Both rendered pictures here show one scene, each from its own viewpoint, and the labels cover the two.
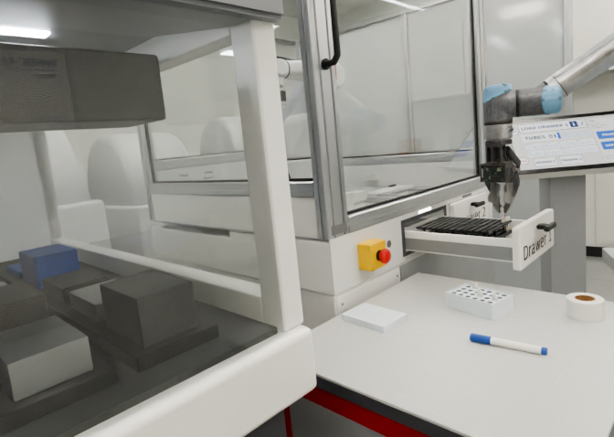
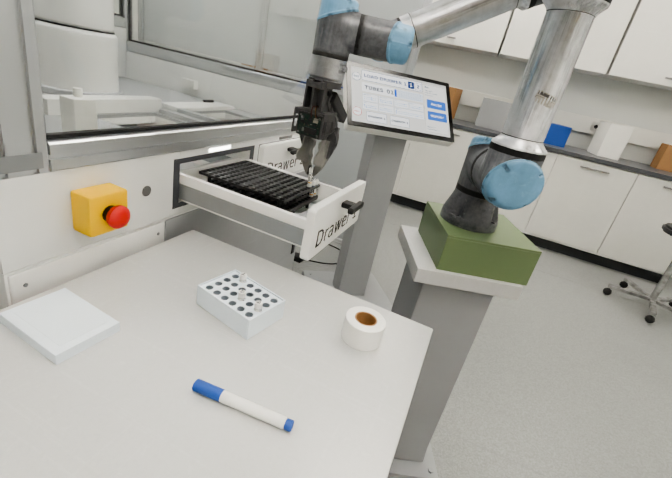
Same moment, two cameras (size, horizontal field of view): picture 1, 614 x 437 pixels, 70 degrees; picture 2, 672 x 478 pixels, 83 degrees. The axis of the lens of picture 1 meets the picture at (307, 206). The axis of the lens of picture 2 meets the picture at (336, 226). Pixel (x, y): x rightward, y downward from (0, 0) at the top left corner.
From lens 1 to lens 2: 52 cm
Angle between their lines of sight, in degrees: 29
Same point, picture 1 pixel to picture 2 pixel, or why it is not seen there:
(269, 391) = not seen: outside the picture
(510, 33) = not seen: outside the picture
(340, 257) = (21, 212)
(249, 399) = not seen: outside the picture
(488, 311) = (243, 327)
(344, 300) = (30, 278)
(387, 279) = (138, 239)
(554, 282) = (354, 233)
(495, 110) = (330, 34)
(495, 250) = (285, 229)
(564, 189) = (385, 149)
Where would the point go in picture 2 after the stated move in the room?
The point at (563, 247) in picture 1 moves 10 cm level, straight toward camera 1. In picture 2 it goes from (370, 203) to (368, 209)
